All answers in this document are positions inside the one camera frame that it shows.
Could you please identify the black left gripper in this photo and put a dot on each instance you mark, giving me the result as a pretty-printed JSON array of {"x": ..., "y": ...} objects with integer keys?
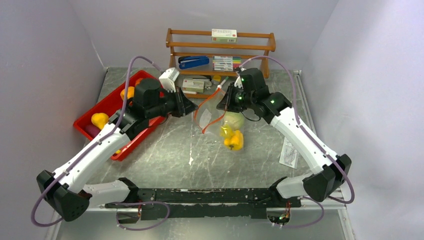
[{"x": 183, "y": 105}]

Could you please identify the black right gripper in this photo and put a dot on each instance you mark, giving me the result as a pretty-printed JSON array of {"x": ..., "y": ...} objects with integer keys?
[{"x": 226, "y": 103}]

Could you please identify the green round cabbage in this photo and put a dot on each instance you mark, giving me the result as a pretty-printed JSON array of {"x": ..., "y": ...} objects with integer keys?
[{"x": 234, "y": 120}]

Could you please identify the clear zip top bag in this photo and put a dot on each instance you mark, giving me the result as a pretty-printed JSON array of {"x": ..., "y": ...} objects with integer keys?
[{"x": 210, "y": 119}]

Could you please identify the orange red pepper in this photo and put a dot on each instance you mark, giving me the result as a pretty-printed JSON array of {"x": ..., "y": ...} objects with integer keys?
[{"x": 138, "y": 81}]

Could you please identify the yellow orange bell pepper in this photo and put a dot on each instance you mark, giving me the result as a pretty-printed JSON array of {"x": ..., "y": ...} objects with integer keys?
[{"x": 129, "y": 93}]

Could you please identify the yellow green mango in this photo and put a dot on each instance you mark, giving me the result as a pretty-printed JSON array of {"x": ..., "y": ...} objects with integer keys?
[{"x": 226, "y": 131}]

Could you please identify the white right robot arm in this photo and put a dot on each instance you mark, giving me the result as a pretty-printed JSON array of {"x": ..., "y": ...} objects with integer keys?
[{"x": 328, "y": 169}]

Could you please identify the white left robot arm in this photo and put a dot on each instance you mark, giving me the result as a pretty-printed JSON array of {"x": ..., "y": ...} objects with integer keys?
[{"x": 66, "y": 189}]

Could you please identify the white staples box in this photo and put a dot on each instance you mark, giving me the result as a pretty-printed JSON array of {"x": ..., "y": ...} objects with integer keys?
[{"x": 193, "y": 85}]

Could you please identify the green white marker pen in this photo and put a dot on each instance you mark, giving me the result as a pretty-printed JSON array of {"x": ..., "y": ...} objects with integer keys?
[{"x": 221, "y": 84}]

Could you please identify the pack of coloured markers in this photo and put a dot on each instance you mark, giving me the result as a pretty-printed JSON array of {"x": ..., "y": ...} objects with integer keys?
[{"x": 226, "y": 63}]

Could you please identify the blue stapler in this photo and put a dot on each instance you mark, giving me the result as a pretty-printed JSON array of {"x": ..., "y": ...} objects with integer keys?
[{"x": 187, "y": 62}]

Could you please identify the wooden three-tier shelf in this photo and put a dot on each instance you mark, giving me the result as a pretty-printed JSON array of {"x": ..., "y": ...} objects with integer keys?
[{"x": 199, "y": 53}]

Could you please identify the white box on top shelf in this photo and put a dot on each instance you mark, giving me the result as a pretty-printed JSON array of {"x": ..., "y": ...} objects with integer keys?
[{"x": 224, "y": 35}]

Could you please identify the red plastic tray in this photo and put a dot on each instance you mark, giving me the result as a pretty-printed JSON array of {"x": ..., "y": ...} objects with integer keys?
[{"x": 108, "y": 107}]

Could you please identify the yellow pear squash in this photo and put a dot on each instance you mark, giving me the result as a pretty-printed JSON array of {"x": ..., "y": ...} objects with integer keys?
[{"x": 99, "y": 120}]

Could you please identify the purple eggplant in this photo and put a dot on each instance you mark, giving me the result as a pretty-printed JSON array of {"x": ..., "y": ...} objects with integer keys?
[{"x": 92, "y": 130}]

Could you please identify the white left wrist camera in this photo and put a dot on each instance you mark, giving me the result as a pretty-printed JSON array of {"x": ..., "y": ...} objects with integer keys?
[{"x": 168, "y": 78}]

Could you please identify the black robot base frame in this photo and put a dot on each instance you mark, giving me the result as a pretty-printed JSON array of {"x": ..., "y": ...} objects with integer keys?
[{"x": 155, "y": 203}]

